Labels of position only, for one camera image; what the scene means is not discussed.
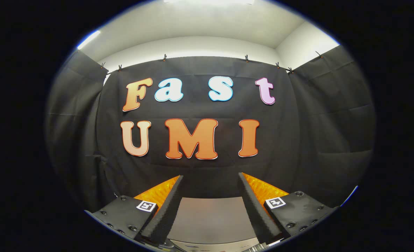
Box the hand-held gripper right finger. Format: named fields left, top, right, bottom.
left=238, top=172, right=338, bottom=246

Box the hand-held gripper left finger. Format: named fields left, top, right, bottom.
left=84, top=175, right=185, bottom=247

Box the gray washing machine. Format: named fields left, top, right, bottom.
left=156, top=239, right=175, bottom=251

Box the row of black cloth clips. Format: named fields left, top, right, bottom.
left=101, top=51, right=324, bottom=74

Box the ceiling light panel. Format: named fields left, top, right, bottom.
left=77, top=30, right=101, bottom=50
left=163, top=0, right=255, bottom=5

